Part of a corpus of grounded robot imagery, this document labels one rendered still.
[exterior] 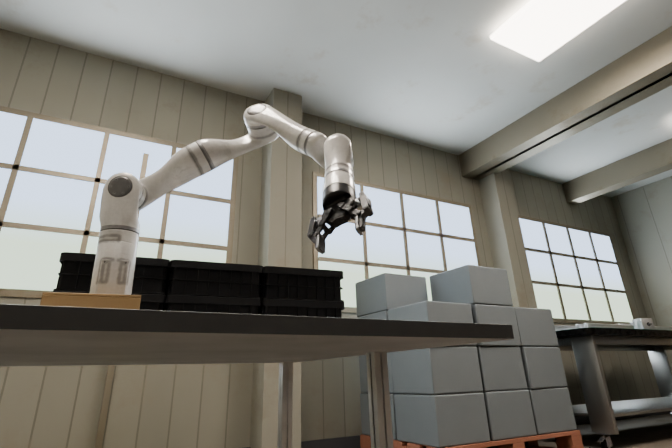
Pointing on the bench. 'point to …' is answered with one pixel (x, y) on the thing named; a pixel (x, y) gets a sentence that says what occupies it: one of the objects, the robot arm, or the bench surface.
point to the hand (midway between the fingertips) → (339, 240)
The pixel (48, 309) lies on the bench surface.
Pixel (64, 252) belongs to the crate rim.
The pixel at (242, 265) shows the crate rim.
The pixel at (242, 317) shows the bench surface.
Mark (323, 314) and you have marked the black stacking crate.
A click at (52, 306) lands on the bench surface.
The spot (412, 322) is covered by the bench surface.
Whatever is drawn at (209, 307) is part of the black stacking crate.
